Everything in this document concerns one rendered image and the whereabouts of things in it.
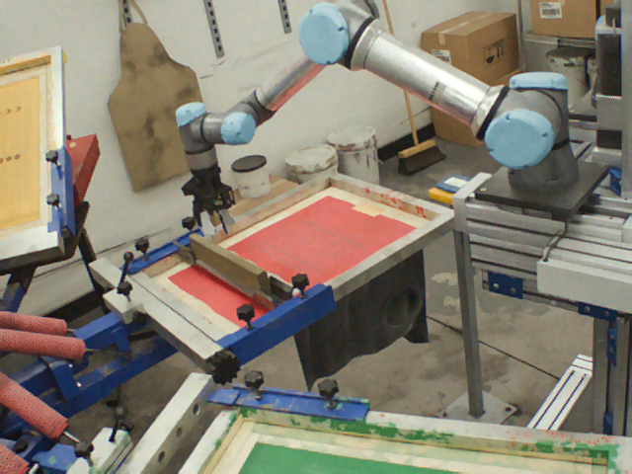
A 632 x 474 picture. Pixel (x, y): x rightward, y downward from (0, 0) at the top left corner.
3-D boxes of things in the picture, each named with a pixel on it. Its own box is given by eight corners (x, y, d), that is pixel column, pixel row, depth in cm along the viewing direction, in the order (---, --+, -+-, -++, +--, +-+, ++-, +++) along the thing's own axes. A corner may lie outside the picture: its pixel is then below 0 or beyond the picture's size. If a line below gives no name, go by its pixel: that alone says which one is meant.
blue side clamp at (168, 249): (212, 242, 225) (207, 222, 221) (220, 246, 221) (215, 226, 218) (128, 284, 210) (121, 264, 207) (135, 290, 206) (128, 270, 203)
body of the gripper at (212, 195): (212, 219, 177) (200, 175, 171) (195, 210, 183) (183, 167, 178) (237, 206, 181) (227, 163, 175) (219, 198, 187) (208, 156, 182)
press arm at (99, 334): (137, 316, 183) (131, 300, 181) (147, 325, 179) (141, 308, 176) (78, 348, 175) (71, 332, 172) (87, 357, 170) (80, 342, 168)
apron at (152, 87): (212, 156, 412) (167, -27, 364) (219, 158, 407) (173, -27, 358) (131, 192, 386) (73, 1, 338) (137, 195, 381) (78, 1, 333)
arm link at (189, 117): (195, 112, 165) (166, 112, 169) (204, 155, 170) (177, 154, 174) (213, 100, 171) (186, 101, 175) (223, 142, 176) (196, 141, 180)
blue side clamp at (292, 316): (324, 301, 183) (319, 278, 180) (336, 308, 180) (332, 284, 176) (226, 359, 169) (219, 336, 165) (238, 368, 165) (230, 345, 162)
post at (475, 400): (474, 386, 282) (453, 166, 238) (517, 410, 265) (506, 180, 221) (435, 417, 271) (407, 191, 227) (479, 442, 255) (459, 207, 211)
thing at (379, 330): (411, 317, 224) (398, 226, 209) (431, 327, 218) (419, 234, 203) (295, 394, 202) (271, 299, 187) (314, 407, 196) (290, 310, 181)
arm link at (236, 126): (261, 102, 169) (223, 102, 174) (234, 119, 160) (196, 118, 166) (267, 132, 172) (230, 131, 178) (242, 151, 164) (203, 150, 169)
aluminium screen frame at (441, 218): (332, 180, 247) (330, 170, 245) (461, 223, 203) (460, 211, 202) (127, 282, 208) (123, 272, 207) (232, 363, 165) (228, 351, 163)
